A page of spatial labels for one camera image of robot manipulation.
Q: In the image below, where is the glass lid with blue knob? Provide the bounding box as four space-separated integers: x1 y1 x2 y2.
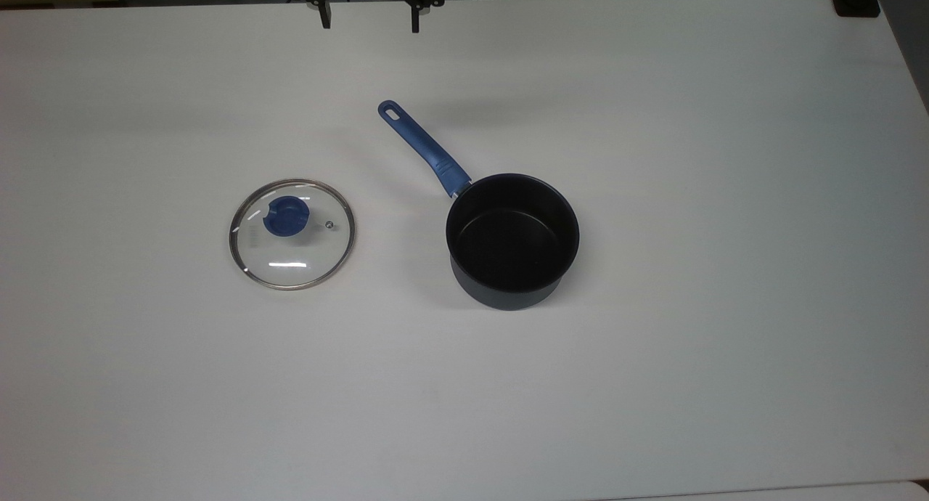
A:
229 179 356 291

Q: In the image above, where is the black saucepan with blue handle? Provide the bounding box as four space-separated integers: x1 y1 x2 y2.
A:
377 99 581 311

